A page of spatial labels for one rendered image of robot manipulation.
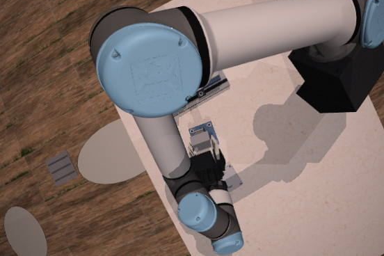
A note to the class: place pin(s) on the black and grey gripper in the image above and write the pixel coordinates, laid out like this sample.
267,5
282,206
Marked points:
207,171

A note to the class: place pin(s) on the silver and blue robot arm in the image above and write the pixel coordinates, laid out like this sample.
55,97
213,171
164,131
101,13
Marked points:
150,64

